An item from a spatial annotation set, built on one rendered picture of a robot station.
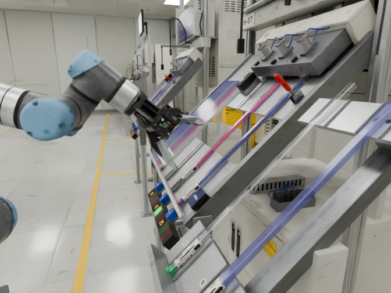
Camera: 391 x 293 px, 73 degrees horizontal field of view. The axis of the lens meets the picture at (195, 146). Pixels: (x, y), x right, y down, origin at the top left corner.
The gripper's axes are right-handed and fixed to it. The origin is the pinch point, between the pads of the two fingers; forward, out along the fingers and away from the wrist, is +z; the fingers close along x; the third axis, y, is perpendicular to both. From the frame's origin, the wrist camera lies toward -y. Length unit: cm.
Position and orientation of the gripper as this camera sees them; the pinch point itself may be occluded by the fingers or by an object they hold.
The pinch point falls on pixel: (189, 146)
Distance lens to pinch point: 74.9
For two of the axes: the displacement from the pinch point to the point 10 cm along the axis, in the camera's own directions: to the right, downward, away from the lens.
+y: 4.3, 0.1, -9.0
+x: 5.0, -8.3, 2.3
